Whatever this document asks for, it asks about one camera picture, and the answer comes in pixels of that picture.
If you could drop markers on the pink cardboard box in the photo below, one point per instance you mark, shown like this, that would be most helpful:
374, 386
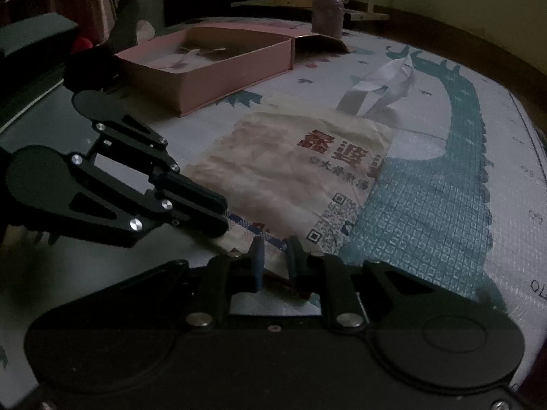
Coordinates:
213, 72

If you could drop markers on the dark green box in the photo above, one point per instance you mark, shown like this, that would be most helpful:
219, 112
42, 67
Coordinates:
34, 34

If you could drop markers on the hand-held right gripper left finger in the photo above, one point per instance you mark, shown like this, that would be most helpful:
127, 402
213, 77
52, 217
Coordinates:
256, 267

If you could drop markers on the purple glass jar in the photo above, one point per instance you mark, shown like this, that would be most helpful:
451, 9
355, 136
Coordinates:
327, 13

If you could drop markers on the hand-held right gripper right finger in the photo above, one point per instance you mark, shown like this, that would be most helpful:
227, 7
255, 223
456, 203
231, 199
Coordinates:
294, 262

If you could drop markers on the dark grey sock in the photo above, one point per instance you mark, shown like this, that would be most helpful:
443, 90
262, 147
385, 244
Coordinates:
126, 21

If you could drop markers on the small red ball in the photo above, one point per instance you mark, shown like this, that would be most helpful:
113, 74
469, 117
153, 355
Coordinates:
83, 44

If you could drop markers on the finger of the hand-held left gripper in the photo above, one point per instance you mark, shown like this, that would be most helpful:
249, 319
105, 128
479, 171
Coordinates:
192, 192
201, 222

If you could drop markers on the beige printed shopping bag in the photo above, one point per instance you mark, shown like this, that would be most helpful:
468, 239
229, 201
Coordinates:
273, 166

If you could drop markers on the dinosaur print play mat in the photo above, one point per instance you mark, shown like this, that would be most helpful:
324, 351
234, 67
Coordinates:
427, 205

